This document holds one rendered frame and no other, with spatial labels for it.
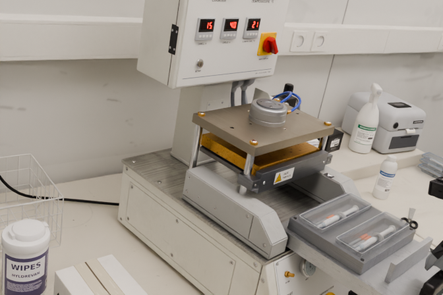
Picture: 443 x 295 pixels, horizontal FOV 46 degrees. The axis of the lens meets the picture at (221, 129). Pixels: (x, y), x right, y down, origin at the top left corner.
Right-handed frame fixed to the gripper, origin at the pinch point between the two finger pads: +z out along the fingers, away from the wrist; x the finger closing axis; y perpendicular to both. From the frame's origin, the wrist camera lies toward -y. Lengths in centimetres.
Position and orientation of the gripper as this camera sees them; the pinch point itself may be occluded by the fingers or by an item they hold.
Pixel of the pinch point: (428, 261)
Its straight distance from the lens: 101.4
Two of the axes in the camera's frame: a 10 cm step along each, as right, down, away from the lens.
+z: -3.9, 7.3, 5.6
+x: 7.0, -1.5, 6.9
